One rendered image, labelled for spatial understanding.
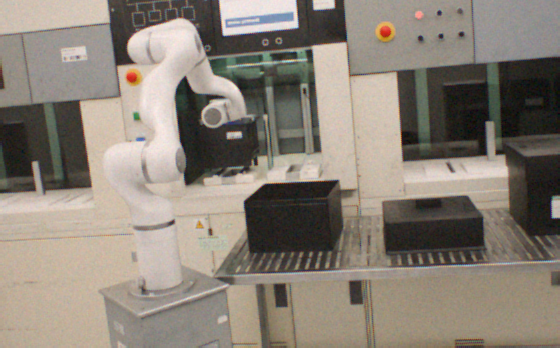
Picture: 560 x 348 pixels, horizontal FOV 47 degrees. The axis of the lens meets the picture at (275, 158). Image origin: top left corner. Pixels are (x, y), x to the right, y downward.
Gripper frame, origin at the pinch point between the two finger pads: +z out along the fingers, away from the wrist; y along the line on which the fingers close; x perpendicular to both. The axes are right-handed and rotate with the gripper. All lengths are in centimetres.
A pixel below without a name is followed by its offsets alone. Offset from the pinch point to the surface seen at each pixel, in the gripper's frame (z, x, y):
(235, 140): 4.2, -13.8, 3.4
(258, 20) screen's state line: -17.9, 32.2, 18.8
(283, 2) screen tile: -19, 38, 29
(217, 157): 5.1, -20.3, -4.9
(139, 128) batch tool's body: -11.0, -3.7, -31.7
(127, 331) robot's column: -93, -51, -22
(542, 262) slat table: -89, -43, 92
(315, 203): -63, -27, 33
